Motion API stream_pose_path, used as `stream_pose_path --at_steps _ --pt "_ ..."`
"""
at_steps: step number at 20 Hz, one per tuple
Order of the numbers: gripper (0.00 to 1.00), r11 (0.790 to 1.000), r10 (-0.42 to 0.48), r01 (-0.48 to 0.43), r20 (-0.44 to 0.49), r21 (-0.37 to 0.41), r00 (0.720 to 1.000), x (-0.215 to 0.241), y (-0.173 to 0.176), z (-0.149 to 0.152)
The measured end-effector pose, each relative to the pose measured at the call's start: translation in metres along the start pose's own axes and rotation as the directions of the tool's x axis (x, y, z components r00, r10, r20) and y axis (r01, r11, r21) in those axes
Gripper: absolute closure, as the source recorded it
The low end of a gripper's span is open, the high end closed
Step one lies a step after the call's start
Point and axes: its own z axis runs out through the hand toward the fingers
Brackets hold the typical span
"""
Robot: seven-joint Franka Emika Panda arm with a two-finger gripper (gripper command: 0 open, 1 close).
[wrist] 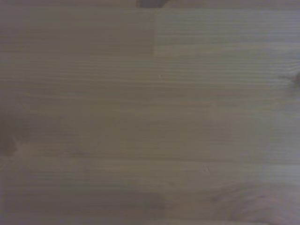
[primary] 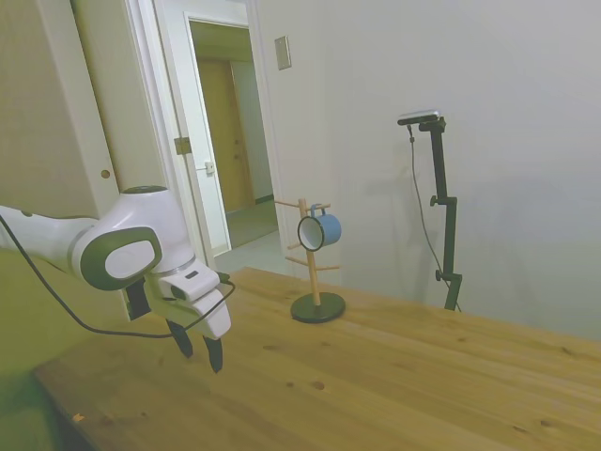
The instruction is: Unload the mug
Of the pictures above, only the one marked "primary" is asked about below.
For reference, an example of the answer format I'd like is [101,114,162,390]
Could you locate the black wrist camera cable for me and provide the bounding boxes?
[0,216,237,340]

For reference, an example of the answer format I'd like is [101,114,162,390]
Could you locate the black camera stand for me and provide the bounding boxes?
[417,117,464,312]

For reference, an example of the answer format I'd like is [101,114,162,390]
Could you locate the brown hallway door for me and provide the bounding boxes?
[196,57,257,213]

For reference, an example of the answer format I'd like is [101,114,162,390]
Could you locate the grey wall switch plate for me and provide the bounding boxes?
[273,35,292,71]

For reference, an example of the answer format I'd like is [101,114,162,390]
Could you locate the blue enamel mug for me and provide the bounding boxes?
[297,205,343,251]

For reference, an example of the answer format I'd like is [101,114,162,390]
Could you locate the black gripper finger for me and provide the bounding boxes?
[165,318,194,360]
[202,334,224,375]

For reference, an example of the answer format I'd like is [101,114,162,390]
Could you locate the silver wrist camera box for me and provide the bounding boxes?
[161,268,223,304]

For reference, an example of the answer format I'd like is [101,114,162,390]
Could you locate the wooden mug tree black base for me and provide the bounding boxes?
[273,197,347,325]

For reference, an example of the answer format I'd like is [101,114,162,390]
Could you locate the dark exterior camera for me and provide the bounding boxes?
[397,109,443,127]

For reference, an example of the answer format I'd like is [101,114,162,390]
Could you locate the white open door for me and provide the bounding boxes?
[153,0,267,272]

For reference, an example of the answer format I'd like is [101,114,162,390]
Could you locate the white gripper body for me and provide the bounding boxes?
[153,283,234,341]

